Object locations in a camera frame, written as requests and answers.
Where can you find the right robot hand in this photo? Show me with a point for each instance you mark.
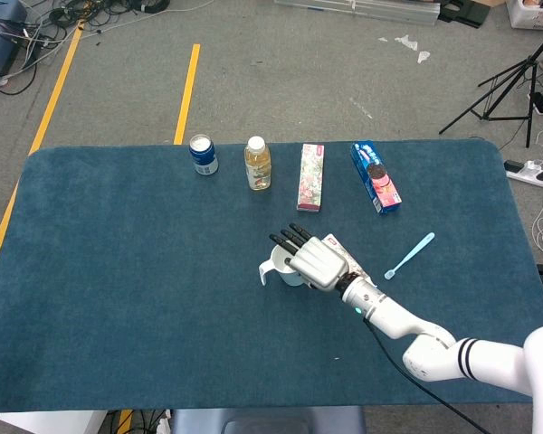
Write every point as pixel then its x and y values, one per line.
pixel 317 262

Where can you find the floral toothpaste tube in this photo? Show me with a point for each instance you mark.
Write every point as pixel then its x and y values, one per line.
pixel 337 244

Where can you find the light blue toothbrush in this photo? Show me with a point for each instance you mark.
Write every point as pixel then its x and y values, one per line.
pixel 409 255

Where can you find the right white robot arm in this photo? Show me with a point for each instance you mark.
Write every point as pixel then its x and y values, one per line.
pixel 434 334

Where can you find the pink floral small box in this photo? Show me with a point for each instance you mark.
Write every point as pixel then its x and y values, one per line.
pixel 311 178

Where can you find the blue cookie box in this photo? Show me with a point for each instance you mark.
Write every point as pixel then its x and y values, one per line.
pixel 375 176

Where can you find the yellow tea bottle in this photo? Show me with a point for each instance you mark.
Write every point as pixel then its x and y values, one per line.
pixel 258 167

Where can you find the blue table mat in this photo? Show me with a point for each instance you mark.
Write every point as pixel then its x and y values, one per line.
pixel 117 271

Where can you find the blue soda can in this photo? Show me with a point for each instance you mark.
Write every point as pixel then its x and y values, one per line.
pixel 203 158

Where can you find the grey blue seat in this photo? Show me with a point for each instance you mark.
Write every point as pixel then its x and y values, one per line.
pixel 267 420

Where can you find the white paper scrap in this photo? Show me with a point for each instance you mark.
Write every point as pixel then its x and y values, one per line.
pixel 423 56
pixel 407 41

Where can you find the white power strip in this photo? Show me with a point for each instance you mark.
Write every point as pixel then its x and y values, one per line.
pixel 531 172

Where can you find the black tripod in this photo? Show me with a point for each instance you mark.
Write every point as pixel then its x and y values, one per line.
pixel 530 131

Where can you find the black phone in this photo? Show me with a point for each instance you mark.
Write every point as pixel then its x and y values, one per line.
pixel 542 103

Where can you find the white plastic basket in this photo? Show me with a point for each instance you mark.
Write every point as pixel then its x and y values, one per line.
pixel 531 13

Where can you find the aluminium profile rail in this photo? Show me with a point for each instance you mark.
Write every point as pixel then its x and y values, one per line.
pixel 357 6

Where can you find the black flat bracket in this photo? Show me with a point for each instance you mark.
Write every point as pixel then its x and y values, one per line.
pixel 461 11

